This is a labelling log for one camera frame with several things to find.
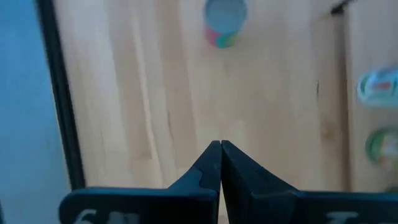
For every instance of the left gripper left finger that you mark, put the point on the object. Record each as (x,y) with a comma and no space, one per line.
(199,183)

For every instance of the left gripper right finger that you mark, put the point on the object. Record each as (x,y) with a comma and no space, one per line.
(245,186)

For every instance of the light green tin can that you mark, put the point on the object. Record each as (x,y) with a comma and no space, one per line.
(384,146)

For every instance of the white can blue print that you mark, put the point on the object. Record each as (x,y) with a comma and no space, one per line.
(377,90)

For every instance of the pink green blue can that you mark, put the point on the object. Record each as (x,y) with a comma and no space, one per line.
(225,18)

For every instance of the black aluminium table frame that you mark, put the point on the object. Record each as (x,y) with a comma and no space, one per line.
(63,109)

